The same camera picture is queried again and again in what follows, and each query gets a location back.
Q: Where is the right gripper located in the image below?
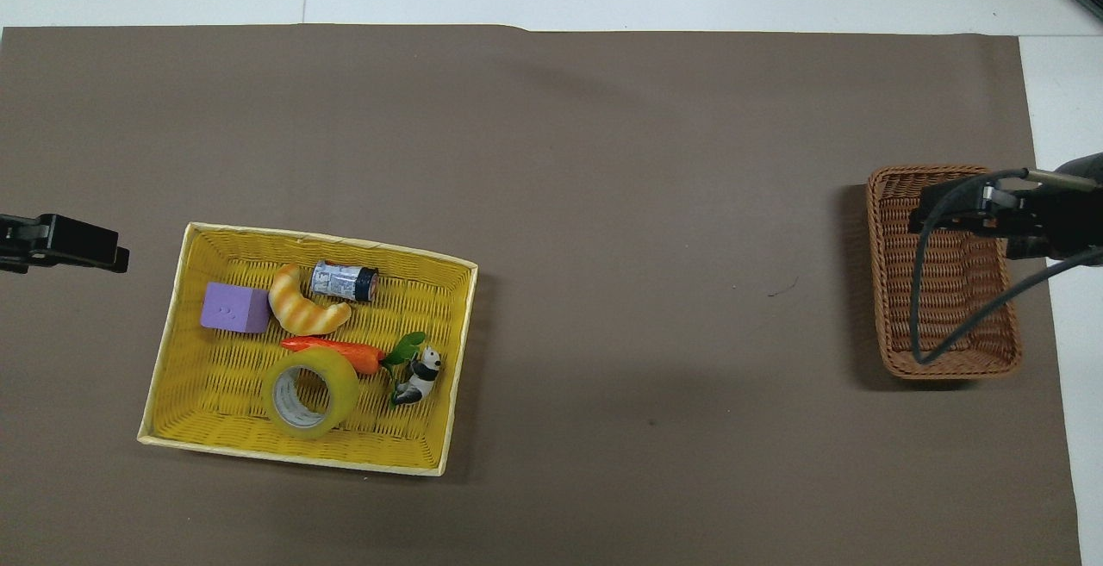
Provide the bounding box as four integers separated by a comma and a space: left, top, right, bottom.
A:
1006, 152, 1103, 264

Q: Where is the brown wicker basket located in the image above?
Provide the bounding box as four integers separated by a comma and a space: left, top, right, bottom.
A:
866, 165, 1025, 381

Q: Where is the yellowish clear tape roll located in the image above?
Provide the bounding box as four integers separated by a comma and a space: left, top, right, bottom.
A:
262, 348, 361, 441

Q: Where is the yellow woven basket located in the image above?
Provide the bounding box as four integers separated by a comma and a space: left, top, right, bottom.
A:
137, 221, 480, 477

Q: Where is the panda figurine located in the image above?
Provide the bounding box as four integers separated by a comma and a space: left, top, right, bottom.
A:
390, 347, 444, 407

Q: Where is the toy carrot with green leaves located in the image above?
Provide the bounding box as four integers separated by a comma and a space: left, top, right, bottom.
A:
280, 331, 429, 376

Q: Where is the toy croissant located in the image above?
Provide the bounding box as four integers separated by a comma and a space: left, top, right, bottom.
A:
268, 264, 353, 336

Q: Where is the purple foam cube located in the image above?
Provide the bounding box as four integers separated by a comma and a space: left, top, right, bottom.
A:
200, 282, 273, 336

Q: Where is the black cable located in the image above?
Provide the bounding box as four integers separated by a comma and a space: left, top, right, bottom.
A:
908, 167, 1103, 367

